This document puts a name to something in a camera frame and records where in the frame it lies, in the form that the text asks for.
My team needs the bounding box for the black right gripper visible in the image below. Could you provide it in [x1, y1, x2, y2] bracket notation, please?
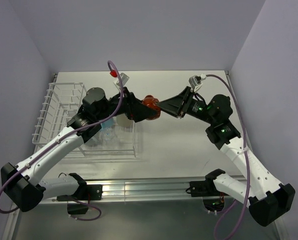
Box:
[156, 86, 216, 125]

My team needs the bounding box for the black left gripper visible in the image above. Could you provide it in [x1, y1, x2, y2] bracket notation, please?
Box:
[95, 86, 156, 122]

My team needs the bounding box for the orange black mug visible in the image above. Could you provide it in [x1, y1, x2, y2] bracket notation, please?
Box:
[142, 95, 161, 121]

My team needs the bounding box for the beige cup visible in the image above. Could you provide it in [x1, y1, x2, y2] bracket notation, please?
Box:
[116, 114, 133, 128]

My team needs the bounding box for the light blue cream-lined mug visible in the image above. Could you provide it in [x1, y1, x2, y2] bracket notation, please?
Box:
[101, 118, 115, 131]

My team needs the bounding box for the grey footed mug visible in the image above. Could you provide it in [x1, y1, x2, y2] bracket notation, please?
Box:
[85, 138, 101, 148]

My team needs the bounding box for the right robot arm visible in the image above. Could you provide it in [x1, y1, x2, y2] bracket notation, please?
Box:
[158, 87, 296, 227]

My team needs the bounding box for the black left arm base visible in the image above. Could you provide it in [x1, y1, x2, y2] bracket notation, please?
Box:
[56, 173, 102, 221]

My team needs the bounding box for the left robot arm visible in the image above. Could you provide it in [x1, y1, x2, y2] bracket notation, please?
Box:
[0, 87, 160, 214]

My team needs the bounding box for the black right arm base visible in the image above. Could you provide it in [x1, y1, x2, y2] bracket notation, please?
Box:
[186, 169, 227, 213]

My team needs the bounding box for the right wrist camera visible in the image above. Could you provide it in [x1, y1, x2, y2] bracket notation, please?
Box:
[189, 73, 207, 93]

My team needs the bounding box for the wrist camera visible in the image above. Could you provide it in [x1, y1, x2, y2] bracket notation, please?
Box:
[110, 70, 129, 90]
[189, 73, 207, 93]

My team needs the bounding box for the white wire dish rack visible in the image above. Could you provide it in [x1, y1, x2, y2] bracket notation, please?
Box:
[32, 82, 138, 158]

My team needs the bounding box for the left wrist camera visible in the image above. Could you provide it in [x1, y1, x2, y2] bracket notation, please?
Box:
[110, 70, 129, 90]

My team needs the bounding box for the aluminium mounting rail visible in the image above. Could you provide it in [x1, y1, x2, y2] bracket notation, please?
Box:
[13, 176, 277, 203]

